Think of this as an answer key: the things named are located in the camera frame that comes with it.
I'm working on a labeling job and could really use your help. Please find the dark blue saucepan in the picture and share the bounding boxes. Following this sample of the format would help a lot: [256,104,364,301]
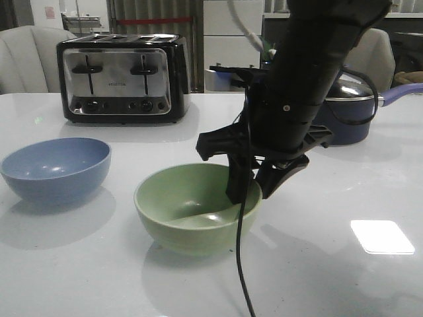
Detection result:
[313,83,422,145]

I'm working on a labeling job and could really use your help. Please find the grey chair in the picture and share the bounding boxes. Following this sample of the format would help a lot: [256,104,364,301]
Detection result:
[1,26,75,94]
[344,28,395,92]

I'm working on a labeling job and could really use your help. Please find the glass pot lid blue knob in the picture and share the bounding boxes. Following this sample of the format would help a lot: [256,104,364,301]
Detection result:
[325,66,379,101]

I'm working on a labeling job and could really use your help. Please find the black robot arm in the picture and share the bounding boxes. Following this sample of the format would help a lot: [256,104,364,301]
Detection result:
[196,1,391,204]

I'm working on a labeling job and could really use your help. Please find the black and chrome toaster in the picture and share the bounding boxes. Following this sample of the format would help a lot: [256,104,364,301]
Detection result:
[56,34,191,123]

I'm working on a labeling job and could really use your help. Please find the white refrigerator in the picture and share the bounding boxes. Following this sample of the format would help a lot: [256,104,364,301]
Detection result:
[204,1,264,92]

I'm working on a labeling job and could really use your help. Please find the grey chair on right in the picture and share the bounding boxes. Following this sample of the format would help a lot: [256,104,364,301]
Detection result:
[344,28,395,92]

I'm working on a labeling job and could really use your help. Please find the green plastic bowl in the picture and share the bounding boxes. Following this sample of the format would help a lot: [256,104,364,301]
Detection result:
[134,163,262,256]

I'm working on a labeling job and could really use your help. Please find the grey chair on left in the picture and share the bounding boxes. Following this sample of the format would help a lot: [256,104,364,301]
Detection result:
[1,26,75,94]

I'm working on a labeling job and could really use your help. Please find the black cable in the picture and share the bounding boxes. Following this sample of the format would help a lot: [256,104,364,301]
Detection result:
[233,92,257,317]

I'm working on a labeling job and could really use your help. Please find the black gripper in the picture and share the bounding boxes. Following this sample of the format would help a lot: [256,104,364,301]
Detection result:
[195,95,334,205]

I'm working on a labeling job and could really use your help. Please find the blue plastic bowl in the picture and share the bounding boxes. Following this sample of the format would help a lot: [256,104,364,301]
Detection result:
[1,137,112,205]

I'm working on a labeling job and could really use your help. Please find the white cable sleeve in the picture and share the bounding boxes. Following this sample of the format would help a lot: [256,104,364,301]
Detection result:
[227,0,265,52]

